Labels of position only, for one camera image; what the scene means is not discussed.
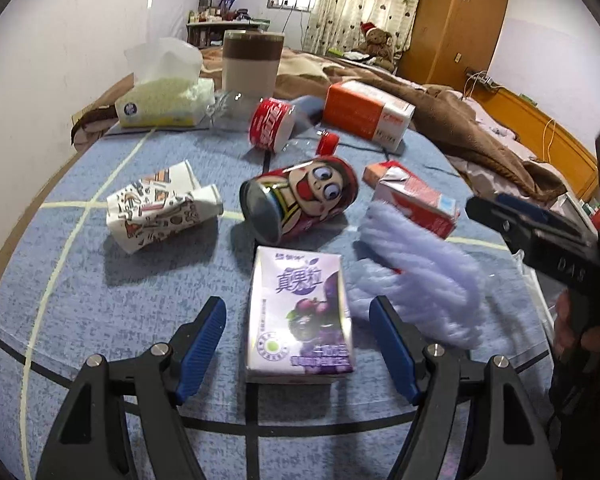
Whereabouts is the brown teddy bear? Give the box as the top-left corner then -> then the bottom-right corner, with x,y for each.
352,21 -> 398,71

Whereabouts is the clear bottle with red label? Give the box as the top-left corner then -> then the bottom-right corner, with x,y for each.
207,91 -> 341,157

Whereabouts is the patterned paper cup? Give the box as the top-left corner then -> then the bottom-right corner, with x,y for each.
106,160 -> 224,254

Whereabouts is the wooden bed headboard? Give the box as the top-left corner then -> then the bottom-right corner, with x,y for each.
472,82 -> 600,201

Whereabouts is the red white drink carton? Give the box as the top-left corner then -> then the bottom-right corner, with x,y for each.
362,161 -> 461,240

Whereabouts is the yellow cable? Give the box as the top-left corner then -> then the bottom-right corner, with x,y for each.
541,117 -> 557,161

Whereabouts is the purple milk carton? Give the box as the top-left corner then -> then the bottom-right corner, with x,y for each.
245,246 -> 356,385

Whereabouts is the blue checked tablecloth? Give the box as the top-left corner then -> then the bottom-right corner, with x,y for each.
0,125 -> 556,480

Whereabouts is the person's right hand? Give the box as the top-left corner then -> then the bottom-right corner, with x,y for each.
552,290 -> 600,361

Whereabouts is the patterned curtain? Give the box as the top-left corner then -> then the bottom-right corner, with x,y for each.
305,0 -> 426,56

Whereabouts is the beige brown lidded canister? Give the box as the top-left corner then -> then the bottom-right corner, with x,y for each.
222,30 -> 285,98

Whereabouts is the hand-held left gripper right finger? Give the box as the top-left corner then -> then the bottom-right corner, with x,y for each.
369,296 -> 556,480

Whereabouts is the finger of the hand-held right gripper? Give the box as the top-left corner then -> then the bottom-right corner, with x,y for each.
466,196 -> 536,261
495,192 -> 597,243

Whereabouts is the wooden wardrobe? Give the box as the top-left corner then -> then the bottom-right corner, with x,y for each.
397,0 -> 511,86

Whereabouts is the orange white cardboard box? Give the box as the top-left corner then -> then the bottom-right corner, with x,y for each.
322,80 -> 416,153

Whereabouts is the lilac bubble wrap sheet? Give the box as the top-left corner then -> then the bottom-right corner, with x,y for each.
355,200 -> 486,348

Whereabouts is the brown fleece blanket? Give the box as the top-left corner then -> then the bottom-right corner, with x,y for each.
200,47 -> 568,206

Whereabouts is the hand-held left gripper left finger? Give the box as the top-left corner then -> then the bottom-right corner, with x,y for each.
36,296 -> 227,480

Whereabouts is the yellow white tissue pack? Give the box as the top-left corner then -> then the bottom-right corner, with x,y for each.
114,37 -> 215,128

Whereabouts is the red cartoon face can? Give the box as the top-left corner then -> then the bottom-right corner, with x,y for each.
239,156 -> 361,244

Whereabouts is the pink bed sheet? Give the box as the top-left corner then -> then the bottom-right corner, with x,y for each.
447,96 -> 533,196

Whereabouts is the cluttered desk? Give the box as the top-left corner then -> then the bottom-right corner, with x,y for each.
186,19 -> 266,50

